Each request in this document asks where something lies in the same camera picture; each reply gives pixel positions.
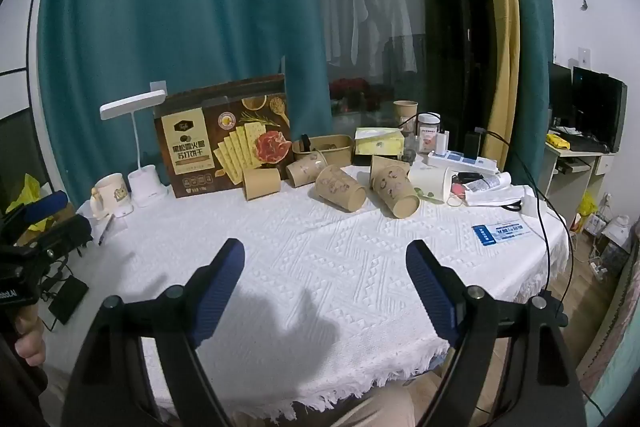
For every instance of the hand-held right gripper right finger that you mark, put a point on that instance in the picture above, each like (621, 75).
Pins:
(434, 294)

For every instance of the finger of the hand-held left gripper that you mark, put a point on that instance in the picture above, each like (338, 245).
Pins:
(65, 232)
(46, 203)

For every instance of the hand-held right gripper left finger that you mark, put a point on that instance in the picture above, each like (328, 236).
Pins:
(220, 294)

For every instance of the person's left forearm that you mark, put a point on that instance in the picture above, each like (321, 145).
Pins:
(15, 389)

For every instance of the printed kraft paper cup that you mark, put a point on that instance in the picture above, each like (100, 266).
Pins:
(305, 170)
(340, 189)
(396, 191)
(385, 161)

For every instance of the white paper cup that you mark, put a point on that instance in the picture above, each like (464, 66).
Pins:
(431, 183)

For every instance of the plain kraft paper cup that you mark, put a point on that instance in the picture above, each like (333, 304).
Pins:
(405, 113)
(261, 183)

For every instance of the person's left hand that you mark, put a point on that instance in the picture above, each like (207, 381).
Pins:
(29, 343)

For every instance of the yellow plastic bag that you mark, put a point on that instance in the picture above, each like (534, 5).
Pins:
(30, 194)

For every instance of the pen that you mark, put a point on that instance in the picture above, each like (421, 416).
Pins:
(106, 231)

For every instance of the black wallet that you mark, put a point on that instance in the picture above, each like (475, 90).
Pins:
(67, 301)

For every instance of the white mug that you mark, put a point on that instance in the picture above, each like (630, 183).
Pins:
(114, 197)

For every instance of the blue and white card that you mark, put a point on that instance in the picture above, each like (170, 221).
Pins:
(499, 231)

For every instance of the white desk lamp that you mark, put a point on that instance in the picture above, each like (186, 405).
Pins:
(145, 187)

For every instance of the white textured tablecloth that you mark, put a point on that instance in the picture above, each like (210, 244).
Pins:
(320, 257)

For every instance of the white papers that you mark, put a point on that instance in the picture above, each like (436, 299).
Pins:
(505, 198)

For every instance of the white tube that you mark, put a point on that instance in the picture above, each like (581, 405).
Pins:
(489, 182)

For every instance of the person's leg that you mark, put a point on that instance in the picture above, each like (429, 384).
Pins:
(382, 409)

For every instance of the white power strip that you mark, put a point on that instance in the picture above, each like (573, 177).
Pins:
(462, 163)

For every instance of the brown cracker box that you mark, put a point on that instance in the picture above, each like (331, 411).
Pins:
(200, 147)

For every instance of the black power adapter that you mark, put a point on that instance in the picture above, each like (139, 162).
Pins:
(472, 144)

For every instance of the clear jar with white lid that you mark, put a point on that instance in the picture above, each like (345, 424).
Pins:
(428, 133)

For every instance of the yellow tissue box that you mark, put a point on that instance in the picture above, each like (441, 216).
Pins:
(377, 142)

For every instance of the black band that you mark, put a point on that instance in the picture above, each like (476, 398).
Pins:
(305, 143)

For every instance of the small yellow bag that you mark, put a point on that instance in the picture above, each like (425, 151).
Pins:
(587, 206)

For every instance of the white computer desk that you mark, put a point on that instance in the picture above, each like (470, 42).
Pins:
(580, 167)

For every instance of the yellow packet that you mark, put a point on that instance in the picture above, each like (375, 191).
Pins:
(557, 141)

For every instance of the small black monitor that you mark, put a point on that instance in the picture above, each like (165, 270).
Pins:
(560, 92)

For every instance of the large black monitor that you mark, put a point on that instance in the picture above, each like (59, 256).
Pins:
(597, 107)

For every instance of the narrow teal curtain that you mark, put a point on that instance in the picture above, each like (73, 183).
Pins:
(535, 57)

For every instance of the yellow curtain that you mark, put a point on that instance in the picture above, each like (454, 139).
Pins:
(505, 32)

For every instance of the white wall socket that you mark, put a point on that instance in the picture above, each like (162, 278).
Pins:
(585, 58)

